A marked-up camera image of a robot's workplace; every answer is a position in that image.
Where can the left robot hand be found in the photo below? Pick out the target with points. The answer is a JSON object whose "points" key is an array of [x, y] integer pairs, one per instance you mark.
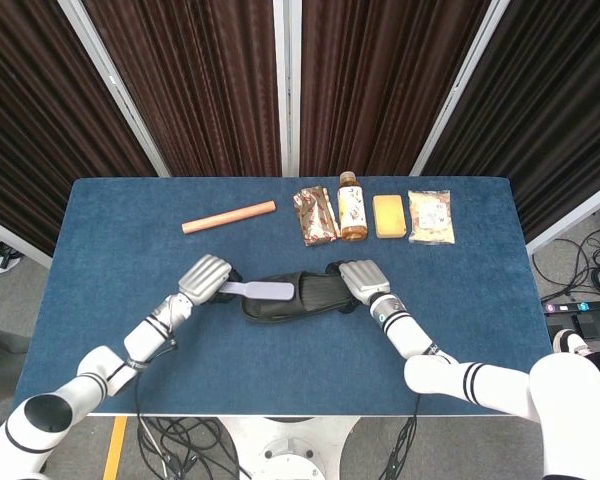
{"points": [[205, 277]]}

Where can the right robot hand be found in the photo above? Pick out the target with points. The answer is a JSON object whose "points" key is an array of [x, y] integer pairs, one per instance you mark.
{"points": [[365, 280]]}

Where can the black slipper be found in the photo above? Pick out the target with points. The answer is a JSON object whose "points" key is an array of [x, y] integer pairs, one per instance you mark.
{"points": [[320, 295]]}

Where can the lavender plastic brush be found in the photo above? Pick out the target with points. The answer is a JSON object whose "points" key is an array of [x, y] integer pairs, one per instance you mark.
{"points": [[270, 291]]}

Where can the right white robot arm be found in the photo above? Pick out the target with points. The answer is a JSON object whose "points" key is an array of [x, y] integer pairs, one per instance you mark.
{"points": [[455, 375]]}

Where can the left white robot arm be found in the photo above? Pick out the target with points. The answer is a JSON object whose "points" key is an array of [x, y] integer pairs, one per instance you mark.
{"points": [[105, 370]]}

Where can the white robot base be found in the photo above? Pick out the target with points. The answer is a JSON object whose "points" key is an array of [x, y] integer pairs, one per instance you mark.
{"points": [[290, 445]]}

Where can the wooden rolling pin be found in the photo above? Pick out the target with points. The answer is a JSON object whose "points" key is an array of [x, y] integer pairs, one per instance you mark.
{"points": [[227, 217]]}

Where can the yellow sponge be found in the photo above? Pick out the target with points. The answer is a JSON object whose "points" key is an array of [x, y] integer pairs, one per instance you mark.
{"points": [[390, 216]]}

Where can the amber tea bottle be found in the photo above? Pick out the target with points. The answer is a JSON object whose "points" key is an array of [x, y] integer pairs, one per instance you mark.
{"points": [[352, 212]]}

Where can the brown foil snack packet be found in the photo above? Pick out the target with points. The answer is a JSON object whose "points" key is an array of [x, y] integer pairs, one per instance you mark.
{"points": [[316, 217]]}

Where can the clear bag of snacks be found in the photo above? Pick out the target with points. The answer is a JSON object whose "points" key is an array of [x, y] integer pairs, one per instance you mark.
{"points": [[431, 217]]}

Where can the blue table cloth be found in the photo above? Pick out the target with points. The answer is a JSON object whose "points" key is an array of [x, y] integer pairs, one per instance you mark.
{"points": [[280, 365]]}

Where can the brown curtain screen panel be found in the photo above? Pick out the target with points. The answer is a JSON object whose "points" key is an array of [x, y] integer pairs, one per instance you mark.
{"points": [[40, 125], [545, 125], [380, 85], [195, 85]]}

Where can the black numbered foot pedal board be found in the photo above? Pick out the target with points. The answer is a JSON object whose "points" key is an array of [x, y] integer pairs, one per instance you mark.
{"points": [[595, 317]]}

